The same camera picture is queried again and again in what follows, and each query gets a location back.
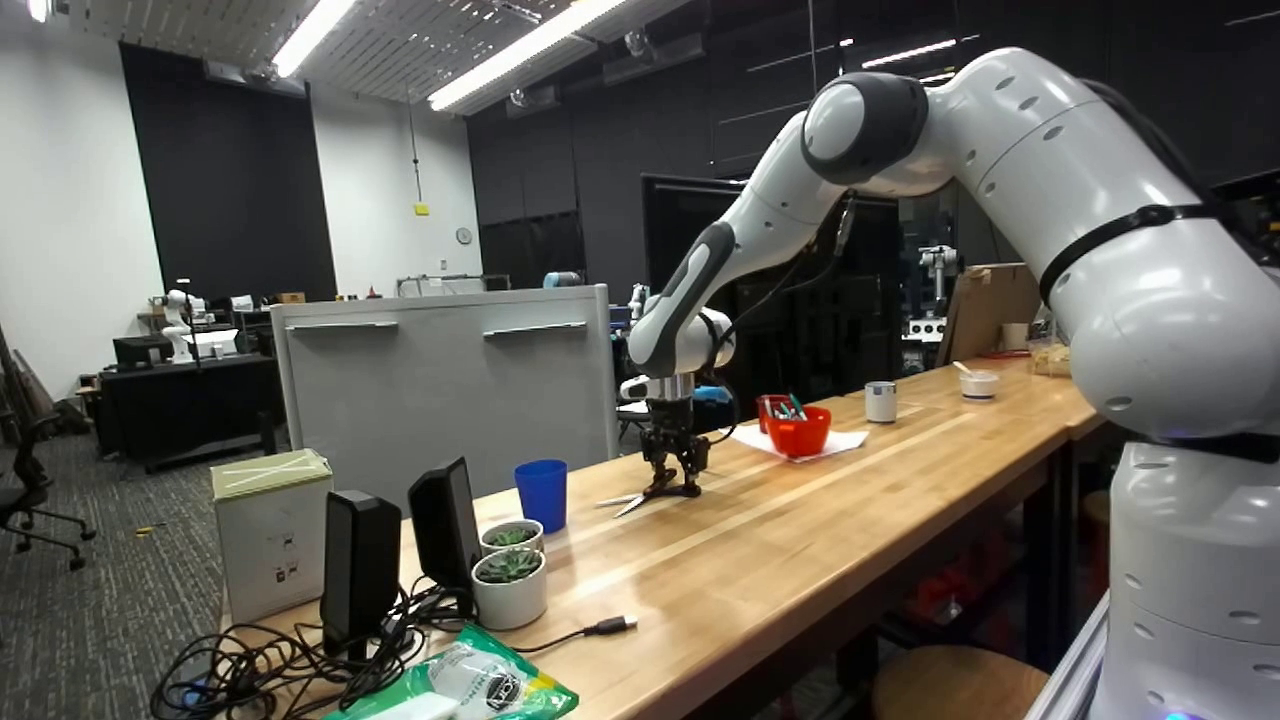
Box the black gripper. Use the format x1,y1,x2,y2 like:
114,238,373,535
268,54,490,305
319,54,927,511
646,401,707,494

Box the black handled scissors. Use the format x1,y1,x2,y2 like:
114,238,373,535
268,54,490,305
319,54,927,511
602,486,699,517

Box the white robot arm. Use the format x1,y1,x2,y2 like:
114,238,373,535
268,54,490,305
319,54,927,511
629,47,1280,720

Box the white paper sheet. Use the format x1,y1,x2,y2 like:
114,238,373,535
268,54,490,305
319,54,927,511
732,425,869,458

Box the blue plastic cup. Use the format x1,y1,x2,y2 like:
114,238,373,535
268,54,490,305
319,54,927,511
517,458,569,530

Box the white pot rear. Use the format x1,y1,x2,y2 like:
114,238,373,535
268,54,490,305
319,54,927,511
479,519,543,550

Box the small white cup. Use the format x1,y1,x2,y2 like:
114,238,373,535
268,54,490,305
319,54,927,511
863,380,898,425

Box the black speaker rear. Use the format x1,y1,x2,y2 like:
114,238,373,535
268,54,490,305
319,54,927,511
408,455,479,591

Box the black speaker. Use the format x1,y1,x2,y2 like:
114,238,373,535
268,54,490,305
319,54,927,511
408,455,479,591
319,486,399,655

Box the green wipes packet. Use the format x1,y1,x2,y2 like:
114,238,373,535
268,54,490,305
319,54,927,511
323,625,580,720

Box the small white bowl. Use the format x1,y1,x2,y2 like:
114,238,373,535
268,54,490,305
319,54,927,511
959,367,999,401

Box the black speaker front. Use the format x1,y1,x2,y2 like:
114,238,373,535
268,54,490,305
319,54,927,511
319,486,399,655

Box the round wooden stool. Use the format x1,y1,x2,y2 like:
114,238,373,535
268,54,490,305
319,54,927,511
871,642,1047,720

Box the cardboard box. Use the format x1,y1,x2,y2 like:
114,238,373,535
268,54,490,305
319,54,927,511
949,265,1040,358

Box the white box green lid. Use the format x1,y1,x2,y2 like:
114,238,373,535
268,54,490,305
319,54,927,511
213,446,332,625

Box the black desk background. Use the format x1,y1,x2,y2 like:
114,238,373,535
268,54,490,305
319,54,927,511
98,356,280,464

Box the black office chair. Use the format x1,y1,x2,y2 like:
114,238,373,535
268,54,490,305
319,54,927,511
0,330,98,571

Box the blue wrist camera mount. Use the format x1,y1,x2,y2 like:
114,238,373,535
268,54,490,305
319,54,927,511
693,385,736,406

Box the orange bowl with handle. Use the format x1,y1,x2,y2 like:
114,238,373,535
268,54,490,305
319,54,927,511
769,406,832,455

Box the tangled black cables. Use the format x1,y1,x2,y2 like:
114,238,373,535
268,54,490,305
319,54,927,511
147,576,474,720

